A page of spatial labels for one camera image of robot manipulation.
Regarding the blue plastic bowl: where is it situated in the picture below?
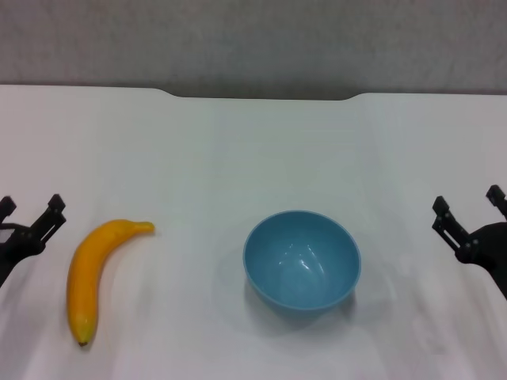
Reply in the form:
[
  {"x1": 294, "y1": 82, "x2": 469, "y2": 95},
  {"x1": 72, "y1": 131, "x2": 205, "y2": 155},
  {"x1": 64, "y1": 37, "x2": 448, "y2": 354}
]
[{"x1": 242, "y1": 209, "x2": 362, "y2": 312}]

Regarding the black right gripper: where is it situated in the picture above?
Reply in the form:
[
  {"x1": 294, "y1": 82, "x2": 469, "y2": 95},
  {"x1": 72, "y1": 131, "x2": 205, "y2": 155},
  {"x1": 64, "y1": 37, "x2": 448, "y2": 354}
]
[{"x1": 430, "y1": 184, "x2": 507, "y2": 302}]

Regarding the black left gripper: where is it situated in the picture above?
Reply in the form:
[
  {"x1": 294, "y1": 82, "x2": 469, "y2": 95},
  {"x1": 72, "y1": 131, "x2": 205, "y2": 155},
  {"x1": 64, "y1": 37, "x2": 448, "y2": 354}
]
[{"x1": 0, "y1": 193, "x2": 67, "y2": 290}]

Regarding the yellow banana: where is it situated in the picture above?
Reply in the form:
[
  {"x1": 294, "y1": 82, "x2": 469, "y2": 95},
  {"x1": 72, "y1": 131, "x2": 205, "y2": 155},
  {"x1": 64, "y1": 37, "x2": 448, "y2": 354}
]
[{"x1": 66, "y1": 218, "x2": 156, "y2": 348}]

